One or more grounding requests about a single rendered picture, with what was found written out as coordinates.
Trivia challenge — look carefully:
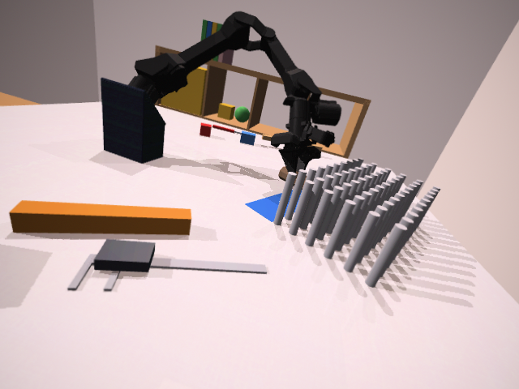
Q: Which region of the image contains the blue cube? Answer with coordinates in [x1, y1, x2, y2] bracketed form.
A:
[240, 131, 255, 146]

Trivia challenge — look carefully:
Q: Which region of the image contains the brown wooden-handled tool with grey metal shaft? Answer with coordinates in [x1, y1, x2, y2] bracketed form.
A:
[278, 166, 307, 188]

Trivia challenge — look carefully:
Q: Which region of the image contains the blue flat strip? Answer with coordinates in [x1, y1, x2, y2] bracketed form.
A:
[245, 190, 293, 222]

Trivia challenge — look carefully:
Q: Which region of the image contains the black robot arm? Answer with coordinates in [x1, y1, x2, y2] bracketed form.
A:
[128, 11, 341, 147]

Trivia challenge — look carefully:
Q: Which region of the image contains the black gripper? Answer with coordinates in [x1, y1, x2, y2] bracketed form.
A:
[271, 118, 321, 173]

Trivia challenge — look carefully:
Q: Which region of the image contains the red cube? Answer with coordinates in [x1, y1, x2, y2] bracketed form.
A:
[199, 123, 212, 137]

